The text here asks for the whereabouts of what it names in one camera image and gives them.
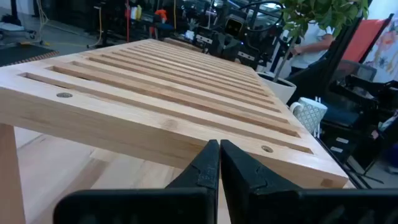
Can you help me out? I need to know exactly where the red pole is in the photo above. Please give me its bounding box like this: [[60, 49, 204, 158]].
[[125, 0, 131, 43]]

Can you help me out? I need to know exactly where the white plant pot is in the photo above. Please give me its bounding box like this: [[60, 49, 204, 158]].
[[256, 72, 297, 105]]

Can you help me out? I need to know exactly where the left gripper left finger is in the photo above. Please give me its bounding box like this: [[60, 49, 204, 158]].
[[52, 139, 221, 224]]

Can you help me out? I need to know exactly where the black rig frame post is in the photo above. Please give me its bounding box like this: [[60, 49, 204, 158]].
[[318, 17, 364, 93]]

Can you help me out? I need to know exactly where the green leafy plant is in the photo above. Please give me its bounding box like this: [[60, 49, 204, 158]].
[[273, 0, 371, 83]]

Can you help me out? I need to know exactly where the black equipment cart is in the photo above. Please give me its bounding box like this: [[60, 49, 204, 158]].
[[320, 74, 398, 187]]

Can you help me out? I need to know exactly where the wooden slatted shelf rack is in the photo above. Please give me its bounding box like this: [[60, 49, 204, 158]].
[[0, 38, 349, 224]]

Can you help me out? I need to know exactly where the colourful floral tapestry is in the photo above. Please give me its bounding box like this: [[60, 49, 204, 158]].
[[363, 15, 398, 83]]

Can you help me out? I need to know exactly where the black floor mat orange edge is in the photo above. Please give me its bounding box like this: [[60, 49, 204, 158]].
[[0, 43, 60, 67]]

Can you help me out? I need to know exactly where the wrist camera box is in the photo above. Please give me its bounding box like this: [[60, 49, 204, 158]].
[[223, 15, 246, 38]]

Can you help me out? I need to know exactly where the orange red panel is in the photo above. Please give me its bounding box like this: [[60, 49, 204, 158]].
[[341, 14, 394, 63]]

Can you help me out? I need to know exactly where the person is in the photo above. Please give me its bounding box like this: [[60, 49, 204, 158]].
[[289, 21, 335, 75]]

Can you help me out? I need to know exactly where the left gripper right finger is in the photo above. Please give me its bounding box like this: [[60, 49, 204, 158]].
[[220, 139, 398, 224]]

